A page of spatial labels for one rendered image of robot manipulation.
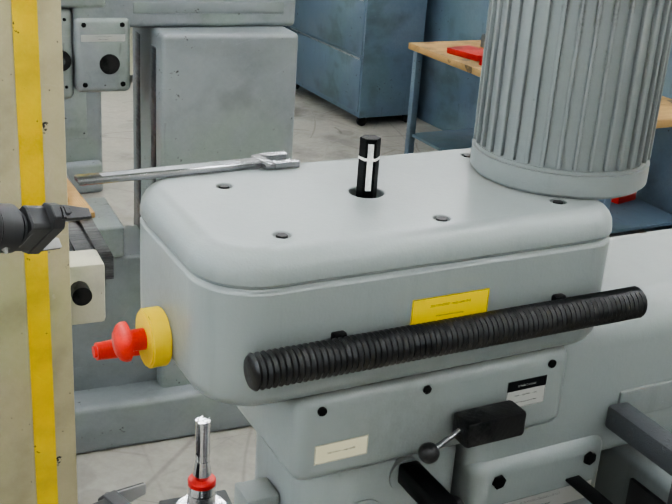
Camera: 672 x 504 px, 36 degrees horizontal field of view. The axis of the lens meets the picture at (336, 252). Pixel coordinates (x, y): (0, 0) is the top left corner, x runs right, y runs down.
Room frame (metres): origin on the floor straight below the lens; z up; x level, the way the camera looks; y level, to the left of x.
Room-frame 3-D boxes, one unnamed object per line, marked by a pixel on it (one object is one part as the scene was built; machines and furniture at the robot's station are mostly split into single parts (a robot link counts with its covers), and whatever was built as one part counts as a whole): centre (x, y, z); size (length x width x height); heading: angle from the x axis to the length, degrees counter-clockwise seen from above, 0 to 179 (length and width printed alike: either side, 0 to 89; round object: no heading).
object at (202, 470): (1.46, 0.20, 1.28); 0.03 x 0.03 x 0.11
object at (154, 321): (0.92, 0.17, 1.76); 0.06 x 0.02 x 0.06; 29
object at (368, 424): (1.05, -0.07, 1.68); 0.34 x 0.24 x 0.10; 119
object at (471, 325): (0.92, -0.13, 1.79); 0.45 x 0.04 x 0.04; 119
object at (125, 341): (0.91, 0.20, 1.76); 0.04 x 0.03 x 0.04; 29
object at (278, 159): (1.06, 0.16, 1.89); 0.24 x 0.04 x 0.01; 121
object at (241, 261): (1.04, -0.04, 1.81); 0.47 x 0.26 x 0.16; 119
